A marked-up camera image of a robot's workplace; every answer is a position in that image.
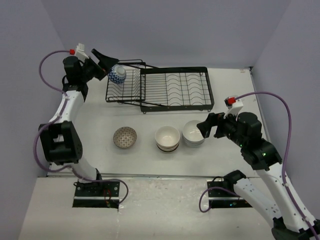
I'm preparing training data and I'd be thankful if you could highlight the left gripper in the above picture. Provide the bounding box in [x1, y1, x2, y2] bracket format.
[79, 49, 119, 83]

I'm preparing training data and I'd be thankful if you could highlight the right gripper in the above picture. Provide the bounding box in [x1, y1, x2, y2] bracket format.
[196, 108, 247, 148]

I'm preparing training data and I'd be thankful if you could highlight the light blue bowl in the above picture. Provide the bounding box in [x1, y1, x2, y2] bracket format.
[182, 120, 204, 142]
[183, 138, 205, 146]
[185, 143, 202, 148]

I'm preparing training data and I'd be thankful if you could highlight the light blue bowl front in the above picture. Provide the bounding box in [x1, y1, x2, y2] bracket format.
[185, 143, 202, 148]

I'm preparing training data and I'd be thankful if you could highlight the beige bowl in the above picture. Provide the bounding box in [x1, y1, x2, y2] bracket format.
[155, 126, 181, 148]
[156, 143, 179, 151]

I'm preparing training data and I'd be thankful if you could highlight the beige bowl front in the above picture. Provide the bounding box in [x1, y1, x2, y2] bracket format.
[156, 143, 179, 151]

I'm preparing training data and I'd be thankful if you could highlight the black bowl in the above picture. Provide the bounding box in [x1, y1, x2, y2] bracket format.
[160, 149, 177, 153]

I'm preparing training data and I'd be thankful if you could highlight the brown floral patterned bowl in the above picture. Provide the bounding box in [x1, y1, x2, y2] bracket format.
[112, 126, 138, 149]

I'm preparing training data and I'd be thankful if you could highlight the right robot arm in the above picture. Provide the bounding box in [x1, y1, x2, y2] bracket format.
[197, 112, 320, 240]

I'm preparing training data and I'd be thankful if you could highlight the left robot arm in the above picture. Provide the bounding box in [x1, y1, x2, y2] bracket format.
[33, 49, 119, 197]

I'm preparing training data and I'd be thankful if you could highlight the blue zigzag patterned bowl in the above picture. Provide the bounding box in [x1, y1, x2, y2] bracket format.
[107, 64, 127, 85]

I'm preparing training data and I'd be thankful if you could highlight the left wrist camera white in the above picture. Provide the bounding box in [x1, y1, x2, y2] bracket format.
[74, 43, 89, 62]

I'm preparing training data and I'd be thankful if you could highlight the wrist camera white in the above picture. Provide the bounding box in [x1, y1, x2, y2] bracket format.
[74, 43, 89, 62]
[223, 95, 244, 119]

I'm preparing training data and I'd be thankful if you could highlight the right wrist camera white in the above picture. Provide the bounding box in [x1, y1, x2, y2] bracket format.
[223, 95, 244, 119]

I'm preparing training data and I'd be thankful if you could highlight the black wire dish rack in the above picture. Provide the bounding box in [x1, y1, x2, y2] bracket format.
[105, 59, 215, 114]

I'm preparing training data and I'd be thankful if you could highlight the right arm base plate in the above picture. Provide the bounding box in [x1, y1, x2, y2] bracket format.
[207, 176, 252, 209]

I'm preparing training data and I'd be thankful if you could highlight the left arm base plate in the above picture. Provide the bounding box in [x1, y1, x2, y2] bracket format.
[72, 181, 120, 209]

